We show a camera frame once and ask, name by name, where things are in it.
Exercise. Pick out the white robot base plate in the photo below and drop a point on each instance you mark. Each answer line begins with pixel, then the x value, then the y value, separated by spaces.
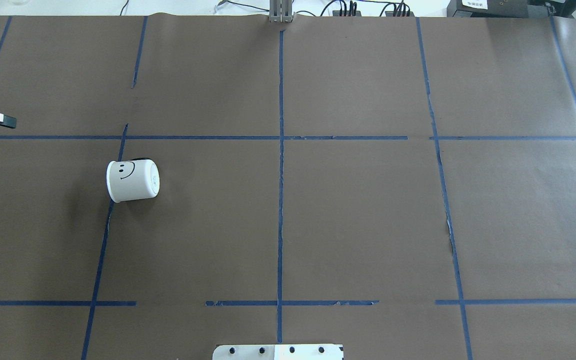
pixel 308 351

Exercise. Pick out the black device with label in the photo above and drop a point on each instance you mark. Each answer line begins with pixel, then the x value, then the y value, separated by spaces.
pixel 522 9

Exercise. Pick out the grey aluminium frame post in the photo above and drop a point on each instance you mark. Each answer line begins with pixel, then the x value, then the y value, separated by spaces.
pixel 281 11

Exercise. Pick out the white smiley face mug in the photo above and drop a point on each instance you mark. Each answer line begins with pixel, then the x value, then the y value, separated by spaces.
pixel 132 180

